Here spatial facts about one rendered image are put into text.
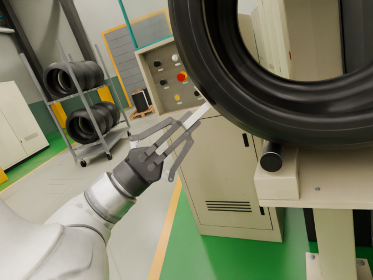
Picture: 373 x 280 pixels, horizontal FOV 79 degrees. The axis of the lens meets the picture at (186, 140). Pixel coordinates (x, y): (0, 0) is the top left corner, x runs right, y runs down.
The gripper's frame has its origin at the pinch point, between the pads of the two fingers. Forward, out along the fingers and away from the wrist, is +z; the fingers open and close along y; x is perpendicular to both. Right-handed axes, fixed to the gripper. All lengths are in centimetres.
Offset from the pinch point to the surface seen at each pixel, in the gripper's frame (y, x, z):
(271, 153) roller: 16.4, 2.0, 5.9
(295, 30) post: 1.8, -13.4, 42.8
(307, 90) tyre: 16.4, -11.6, 31.5
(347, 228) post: 71, -33, 21
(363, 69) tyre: 20.6, -3.5, 40.9
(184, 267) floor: 62, -95, -48
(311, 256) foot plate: 95, -67, 9
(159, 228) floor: 44, -138, -52
